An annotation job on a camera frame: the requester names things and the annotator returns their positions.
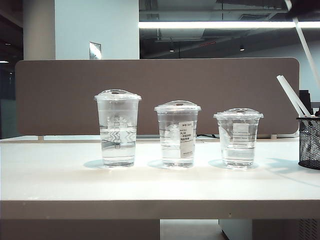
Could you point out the small clear dome lid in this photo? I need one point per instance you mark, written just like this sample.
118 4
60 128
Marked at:
237 114

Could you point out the white paper straw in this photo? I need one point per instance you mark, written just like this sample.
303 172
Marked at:
292 91
286 91
304 41

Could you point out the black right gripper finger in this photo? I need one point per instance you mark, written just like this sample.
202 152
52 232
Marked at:
307 5

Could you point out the brown desk partition panel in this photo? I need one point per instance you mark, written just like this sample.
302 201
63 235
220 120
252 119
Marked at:
62 100

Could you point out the large clear dome lid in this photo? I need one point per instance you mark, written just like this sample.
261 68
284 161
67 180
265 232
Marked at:
117 96

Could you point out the small clear plastic cup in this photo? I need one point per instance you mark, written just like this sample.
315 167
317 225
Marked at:
237 157

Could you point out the black background monitor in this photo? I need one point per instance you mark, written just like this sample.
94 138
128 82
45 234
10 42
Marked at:
305 97

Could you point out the framed sign on pillar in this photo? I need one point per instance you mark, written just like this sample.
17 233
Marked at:
95 51

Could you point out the long ceiling light strip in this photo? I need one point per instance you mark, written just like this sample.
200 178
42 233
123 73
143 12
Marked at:
225 24

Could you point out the large clear plastic cup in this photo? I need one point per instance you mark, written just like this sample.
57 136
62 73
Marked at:
117 155

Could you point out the black mesh pen holder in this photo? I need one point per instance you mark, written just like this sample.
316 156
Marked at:
310 145

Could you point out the medium clear cup with label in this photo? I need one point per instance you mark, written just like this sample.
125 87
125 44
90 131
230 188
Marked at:
172 155

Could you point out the medium clear dome lid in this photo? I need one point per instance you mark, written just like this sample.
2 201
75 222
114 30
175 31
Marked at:
177 107

